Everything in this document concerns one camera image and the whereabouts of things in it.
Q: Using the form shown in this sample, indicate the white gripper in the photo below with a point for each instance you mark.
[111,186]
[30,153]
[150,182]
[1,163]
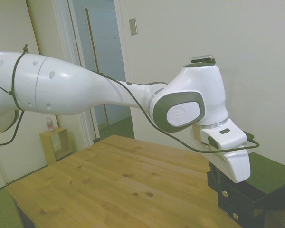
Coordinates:
[237,166]

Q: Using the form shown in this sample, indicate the black open-box drawer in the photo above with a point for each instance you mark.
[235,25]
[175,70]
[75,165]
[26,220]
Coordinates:
[237,193]

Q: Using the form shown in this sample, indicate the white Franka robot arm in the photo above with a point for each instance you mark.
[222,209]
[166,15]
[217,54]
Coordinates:
[61,90]

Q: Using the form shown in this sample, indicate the silver round drawer knob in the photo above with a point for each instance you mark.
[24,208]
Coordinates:
[235,215]
[225,193]

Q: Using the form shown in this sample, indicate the black drawer cabinet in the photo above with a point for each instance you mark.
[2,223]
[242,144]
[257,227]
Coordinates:
[270,171]

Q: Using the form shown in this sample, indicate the white hallway door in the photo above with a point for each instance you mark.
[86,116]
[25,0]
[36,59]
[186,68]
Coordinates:
[109,47]

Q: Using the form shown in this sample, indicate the small wooden cube shelf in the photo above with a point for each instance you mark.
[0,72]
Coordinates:
[47,140]

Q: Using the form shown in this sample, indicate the clear plastic bottle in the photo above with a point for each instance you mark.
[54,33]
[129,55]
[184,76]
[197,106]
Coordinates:
[50,124]

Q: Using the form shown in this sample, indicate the white open room door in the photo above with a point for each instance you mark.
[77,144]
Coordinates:
[82,35]

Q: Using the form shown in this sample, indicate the black zip tie loop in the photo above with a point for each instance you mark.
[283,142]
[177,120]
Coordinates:
[13,78]

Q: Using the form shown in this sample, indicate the white sliding closet door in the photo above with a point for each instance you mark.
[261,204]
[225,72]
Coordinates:
[7,23]

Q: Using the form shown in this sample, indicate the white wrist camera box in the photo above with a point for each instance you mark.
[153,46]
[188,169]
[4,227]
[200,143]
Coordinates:
[228,139]

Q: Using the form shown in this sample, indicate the grey camera on stand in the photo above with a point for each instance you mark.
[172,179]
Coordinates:
[202,57]

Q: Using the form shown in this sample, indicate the metal wall switch plate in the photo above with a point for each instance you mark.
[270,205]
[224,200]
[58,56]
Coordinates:
[133,26]

